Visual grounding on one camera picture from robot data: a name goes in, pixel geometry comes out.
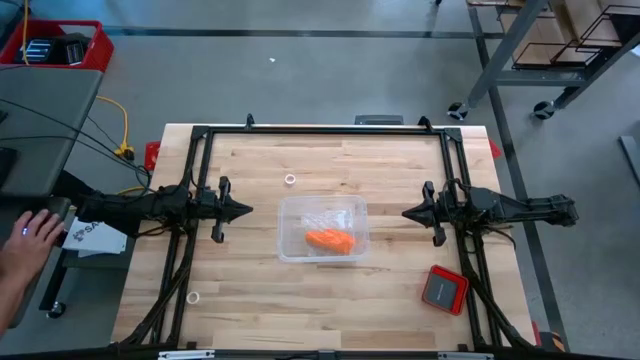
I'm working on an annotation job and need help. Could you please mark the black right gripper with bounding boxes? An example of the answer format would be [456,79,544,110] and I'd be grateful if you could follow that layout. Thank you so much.
[401,180,474,248]

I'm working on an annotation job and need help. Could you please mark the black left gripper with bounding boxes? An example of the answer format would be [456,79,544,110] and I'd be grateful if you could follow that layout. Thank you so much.
[192,175,255,245]

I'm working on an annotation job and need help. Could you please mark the clear plastic container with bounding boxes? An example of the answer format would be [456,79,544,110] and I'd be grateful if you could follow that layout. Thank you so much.
[277,194,371,264]

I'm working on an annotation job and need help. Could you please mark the clear plastic bag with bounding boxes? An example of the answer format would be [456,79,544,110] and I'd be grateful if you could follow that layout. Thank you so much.
[301,208,355,236]

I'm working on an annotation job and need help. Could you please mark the orange bandage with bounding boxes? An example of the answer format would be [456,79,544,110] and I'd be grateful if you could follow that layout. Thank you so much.
[304,228,357,256]

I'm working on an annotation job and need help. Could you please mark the person's forearm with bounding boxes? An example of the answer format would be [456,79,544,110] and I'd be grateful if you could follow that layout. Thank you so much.
[0,272,32,337]

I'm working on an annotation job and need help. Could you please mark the red-framed black square device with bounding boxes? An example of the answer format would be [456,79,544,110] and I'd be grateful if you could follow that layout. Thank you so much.
[421,264,470,317]

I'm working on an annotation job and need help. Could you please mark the white printed paper sheet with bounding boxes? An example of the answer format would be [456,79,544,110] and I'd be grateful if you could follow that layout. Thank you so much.
[62,214,129,259]

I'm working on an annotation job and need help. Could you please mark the black support beam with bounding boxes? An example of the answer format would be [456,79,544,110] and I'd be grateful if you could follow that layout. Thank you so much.
[52,169,101,201]

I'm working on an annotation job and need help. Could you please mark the grey metal workbench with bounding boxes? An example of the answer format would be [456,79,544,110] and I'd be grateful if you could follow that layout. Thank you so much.
[447,0,640,121]

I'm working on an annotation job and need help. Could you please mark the red plastic crate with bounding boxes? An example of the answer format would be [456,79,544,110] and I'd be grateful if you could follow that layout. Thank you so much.
[0,19,115,74]

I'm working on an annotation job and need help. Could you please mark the grey desk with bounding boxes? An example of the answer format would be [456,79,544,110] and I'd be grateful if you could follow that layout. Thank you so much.
[0,64,104,330]

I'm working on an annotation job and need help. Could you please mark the person's hand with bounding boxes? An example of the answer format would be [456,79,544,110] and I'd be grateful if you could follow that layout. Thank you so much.
[0,208,66,287]

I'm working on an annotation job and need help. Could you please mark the black boxes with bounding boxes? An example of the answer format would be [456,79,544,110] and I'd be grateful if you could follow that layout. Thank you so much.
[14,32,94,66]

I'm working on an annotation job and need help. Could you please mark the black metal table frame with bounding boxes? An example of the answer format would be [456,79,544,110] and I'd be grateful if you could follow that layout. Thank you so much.
[117,113,539,351]

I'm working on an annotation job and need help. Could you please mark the yellow cable with plug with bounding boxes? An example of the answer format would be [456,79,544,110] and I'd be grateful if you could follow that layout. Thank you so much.
[94,94,146,196]

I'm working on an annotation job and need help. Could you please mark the silver bracket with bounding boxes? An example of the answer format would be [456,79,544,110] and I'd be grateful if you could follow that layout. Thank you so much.
[437,351,494,360]
[158,349,216,360]

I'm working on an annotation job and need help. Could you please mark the black wire rack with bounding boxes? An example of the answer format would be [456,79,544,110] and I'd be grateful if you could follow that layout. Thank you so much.
[511,3,640,70]

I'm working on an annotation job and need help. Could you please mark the thin yellow cable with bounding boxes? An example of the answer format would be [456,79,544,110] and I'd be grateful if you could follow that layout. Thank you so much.
[21,0,30,66]

